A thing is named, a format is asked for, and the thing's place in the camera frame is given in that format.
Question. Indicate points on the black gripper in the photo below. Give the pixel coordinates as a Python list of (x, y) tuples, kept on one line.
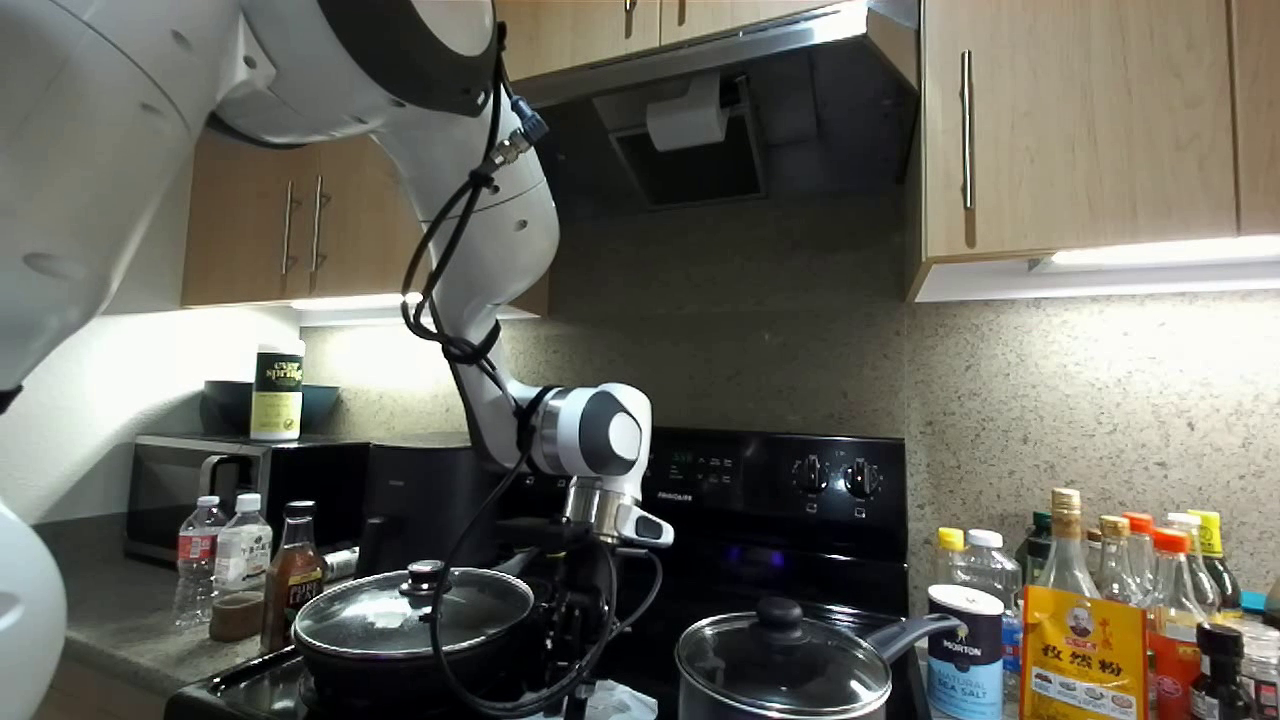
[(585, 603)]

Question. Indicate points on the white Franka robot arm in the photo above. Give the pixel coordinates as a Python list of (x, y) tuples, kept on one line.
[(123, 201)]

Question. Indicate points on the black electric stove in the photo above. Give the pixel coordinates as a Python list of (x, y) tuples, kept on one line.
[(801, 483)]

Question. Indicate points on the glass frying pan lid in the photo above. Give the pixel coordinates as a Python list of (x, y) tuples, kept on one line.
[(401, 605)]

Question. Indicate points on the black frying pan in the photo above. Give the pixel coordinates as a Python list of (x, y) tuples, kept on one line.
[(401, 673)]

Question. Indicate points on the glass saucepan lid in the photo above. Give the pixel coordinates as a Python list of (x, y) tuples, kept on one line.
[(772, 666)]

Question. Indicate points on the black air fryer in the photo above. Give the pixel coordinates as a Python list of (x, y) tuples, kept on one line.
[(385, 494)]

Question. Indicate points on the brown sauce bottle dark cap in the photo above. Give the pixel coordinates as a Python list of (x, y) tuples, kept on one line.
[(294, 581)]

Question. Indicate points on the dark bowl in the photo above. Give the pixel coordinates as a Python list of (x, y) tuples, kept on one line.
[(320, 402)]

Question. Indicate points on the dark saucepan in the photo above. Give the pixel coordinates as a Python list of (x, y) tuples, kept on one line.
[(923, 634)]

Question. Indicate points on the clear water bottle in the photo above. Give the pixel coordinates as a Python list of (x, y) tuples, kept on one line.
[(242, 567)]

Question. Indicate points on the small yellow cap bottle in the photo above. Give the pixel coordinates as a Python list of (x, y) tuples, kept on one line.
[(951, 553)]

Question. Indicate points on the under cabinet light strip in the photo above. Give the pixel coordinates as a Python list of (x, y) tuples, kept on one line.
[(345, 305), (1162, 254)]

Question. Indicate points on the blue salt canister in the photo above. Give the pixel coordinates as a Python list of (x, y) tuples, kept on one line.
[(966, 654)]

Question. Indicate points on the red label water bottle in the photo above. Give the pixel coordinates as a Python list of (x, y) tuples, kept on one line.
[(199, 567)]

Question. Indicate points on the clear bottle white cap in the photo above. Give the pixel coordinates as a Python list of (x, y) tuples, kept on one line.
[(991, 567)]

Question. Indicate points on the silver microwave oven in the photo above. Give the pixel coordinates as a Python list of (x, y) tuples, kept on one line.
[(167, 494)]

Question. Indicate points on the dark green bottle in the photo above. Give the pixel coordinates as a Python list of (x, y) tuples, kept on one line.
[(1038, 545)]

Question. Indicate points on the tall bottle tan cap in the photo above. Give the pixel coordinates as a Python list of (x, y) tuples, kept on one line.
[(1067, 545)]

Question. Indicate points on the white paper roll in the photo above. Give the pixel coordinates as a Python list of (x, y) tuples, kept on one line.
[(687, 120)]

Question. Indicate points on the yellow-label oil bottle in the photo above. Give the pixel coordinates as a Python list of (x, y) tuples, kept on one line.
[(1083, 660)]

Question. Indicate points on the steel range hood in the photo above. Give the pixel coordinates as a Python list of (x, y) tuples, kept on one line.
[(801, 120)]

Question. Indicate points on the wooden cabinet above hood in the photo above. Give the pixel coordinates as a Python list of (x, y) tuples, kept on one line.
[(572, 35)]

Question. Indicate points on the red label orange cap bottle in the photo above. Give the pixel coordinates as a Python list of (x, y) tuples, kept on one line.
[(1172, 627)]

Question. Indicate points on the green bottle yellow cap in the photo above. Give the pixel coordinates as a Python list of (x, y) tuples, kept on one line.
[(1218, 567)]

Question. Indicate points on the black bottle dark cap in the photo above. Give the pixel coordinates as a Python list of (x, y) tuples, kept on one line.
[(1222, 673)]

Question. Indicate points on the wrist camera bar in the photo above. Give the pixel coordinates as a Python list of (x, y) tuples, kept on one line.
[(646, 525)]

